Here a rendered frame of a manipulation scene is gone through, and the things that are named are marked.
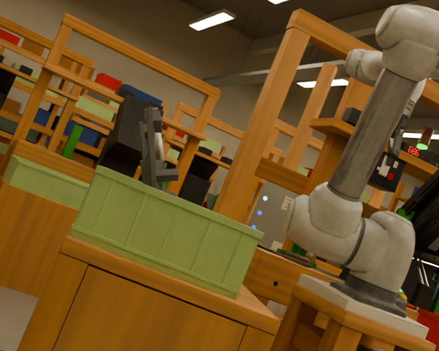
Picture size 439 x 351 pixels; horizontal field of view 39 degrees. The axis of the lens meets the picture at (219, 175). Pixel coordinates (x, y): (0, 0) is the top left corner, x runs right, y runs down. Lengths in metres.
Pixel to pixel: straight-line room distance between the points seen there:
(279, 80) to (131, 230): 1.52
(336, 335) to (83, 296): 0.71
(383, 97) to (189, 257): 0.68
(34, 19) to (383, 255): 10.86
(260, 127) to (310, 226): 1.02
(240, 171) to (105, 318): 1.45
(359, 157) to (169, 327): 0.72
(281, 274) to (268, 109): 0.87
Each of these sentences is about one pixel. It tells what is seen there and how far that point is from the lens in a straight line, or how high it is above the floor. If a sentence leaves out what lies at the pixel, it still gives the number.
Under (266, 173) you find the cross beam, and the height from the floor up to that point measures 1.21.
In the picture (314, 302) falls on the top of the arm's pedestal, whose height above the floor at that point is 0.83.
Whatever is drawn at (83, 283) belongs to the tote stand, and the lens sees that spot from 1.39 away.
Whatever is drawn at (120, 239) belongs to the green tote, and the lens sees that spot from 1.42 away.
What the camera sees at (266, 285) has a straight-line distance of 2.17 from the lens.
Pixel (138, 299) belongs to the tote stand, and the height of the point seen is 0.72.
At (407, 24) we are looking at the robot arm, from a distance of 1.67.
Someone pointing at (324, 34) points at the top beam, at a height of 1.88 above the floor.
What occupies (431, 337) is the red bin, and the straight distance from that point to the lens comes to 2.26.
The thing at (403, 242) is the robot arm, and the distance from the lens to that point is 1.87.
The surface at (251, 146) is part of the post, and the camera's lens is 2.73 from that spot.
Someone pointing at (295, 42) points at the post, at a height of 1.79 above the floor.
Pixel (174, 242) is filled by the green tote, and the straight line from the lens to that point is 1.43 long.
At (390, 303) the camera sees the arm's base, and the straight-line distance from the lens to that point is 1.90.
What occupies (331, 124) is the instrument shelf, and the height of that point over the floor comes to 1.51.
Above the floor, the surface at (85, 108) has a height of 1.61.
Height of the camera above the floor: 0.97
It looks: 3 degrees up
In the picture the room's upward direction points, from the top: 22 degrees clockwise
